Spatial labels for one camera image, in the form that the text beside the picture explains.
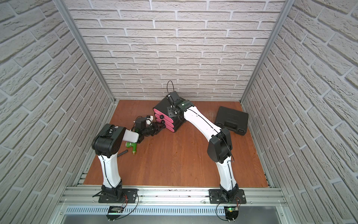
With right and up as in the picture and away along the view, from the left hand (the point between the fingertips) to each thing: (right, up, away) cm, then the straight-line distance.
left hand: (166, 124), depth 98 cm
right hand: (+7, +10, -9) cm, 15 cm away
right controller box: (+38, -44, -28) cm, 64 cm away
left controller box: (-23, -42, -28) cm, 56 cm away
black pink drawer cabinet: (-3, +8, -8) cm, 11 cm away
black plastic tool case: (+49, +3, 0) cm, 50 cm away
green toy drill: (-21, -14, -7) cm, 26 cm away
